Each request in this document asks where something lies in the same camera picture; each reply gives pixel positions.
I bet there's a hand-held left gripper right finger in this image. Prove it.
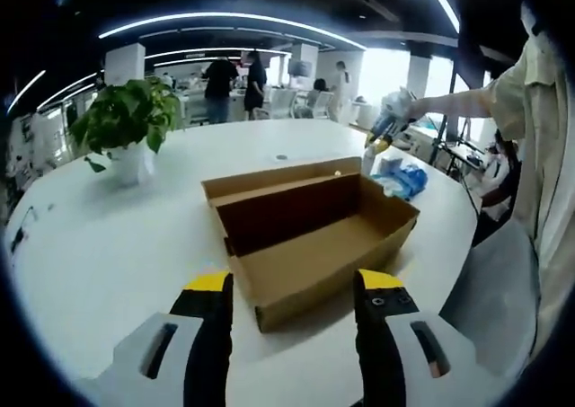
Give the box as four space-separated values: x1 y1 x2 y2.
352 267 477 407

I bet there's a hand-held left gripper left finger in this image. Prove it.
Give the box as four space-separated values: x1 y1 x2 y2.
111 271 234 407

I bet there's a light blue soft packet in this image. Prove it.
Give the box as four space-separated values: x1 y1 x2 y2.
378 157 406 179

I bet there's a blue white soft tissue packet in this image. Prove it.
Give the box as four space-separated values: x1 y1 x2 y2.
381 164 429 201

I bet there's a brown cardboard shoe box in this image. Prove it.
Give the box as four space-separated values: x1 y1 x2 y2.
199 155 421 334

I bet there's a white office chair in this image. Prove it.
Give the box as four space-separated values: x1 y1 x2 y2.
311 91 335 119
270 89 298 119

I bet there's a long curved ceiling light strip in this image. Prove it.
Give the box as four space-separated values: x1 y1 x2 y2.
419 0 463 34
97 12 368 49

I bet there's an operator in beige coat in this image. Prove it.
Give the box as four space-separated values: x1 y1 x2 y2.
491 1 575 364

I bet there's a green plant in white pot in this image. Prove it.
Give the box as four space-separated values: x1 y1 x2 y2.
68 76 184 186

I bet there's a black cable on table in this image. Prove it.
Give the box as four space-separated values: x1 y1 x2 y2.
10 204 38 252

